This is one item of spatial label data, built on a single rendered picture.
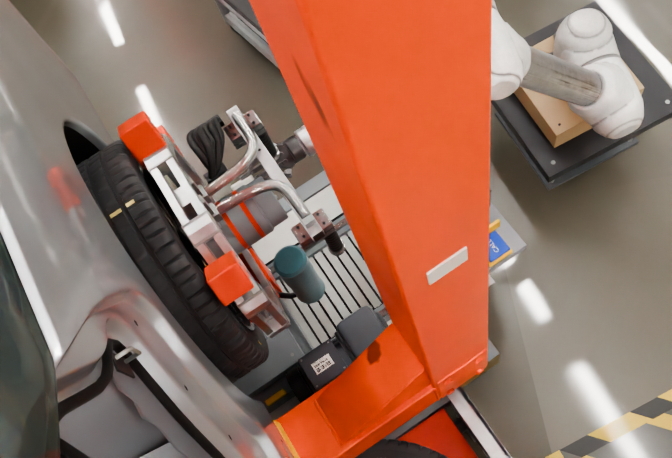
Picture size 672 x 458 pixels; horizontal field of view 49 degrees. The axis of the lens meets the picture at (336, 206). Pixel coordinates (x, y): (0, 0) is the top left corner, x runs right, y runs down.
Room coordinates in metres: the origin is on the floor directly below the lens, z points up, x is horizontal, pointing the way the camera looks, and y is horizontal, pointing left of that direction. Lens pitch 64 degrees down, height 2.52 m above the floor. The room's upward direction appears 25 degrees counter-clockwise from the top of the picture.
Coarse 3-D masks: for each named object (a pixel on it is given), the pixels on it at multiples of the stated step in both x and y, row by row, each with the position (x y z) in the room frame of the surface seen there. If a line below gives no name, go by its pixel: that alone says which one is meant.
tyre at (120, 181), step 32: (96, 160) 1.03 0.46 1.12; (128, 160) 0.98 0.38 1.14; (96, 192) 0.92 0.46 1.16; (128, 192) 0.88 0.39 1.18; (128, 224) 0.81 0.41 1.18; (160, 224) 0.78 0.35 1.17; (160, 256) 0.72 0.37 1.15; (160, 288) 0.67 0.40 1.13; (192, 288) 0.65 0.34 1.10; (192, 320) 0.60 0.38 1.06; (224, 320) 0.58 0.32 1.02; (224, 352) 0.54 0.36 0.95; (256, 352) 0.54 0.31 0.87
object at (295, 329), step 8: (288, 312) 0.85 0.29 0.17; (288, 328) 0.80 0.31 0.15; (296, 328) 0.79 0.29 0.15; (296, 336) 0.77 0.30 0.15; (304, 336) 0.75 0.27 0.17; (304, 344) 0.73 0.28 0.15; (304, 352) 0.71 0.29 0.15; (272, 384) 0.65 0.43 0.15; (280, 384) 0.64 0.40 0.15; (288, 384) 0.63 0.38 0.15; (264, 392) 0.64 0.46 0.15; (272, 392) 0.63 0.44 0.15; (280, 392) 0.61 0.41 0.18; (288, 392) 0.60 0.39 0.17; (264, 400) 0.62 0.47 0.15; (272, 400) 0.60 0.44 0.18; (280, 400) 0.59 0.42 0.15; (288, 400) 0.60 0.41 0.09; (272, 408) 0.59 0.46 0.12
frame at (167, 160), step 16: (144, 160) 0.99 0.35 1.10; (160, 160) 0.96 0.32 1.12; (176, 160) 0.95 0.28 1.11; (160, 176) 0.92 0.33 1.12; (176, 176) 0.90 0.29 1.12; (192, 176) 1.10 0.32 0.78; (192, 192) 0.85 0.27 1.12; (176, 208) 0.83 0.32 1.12; (192, 224) 0.78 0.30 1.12; (208, 224) 0.76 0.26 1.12; (192, 240) 0.74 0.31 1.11; (208, 240) 0.74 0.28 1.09; (224, 240) 0.73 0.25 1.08; (208, 256) 0.71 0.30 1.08; (256, 272) 0.83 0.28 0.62; (256, 288) 0.63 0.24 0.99; (272, 288) 0.76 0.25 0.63; (240, 304) 0.62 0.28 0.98; (256, 304) 0.61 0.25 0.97; (272, 304) 0.61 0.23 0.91; (256, 320) 0.60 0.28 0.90; (272, 320) 0.62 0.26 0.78; (288, 320) 0.61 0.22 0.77; (272, 336) 0.60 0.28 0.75
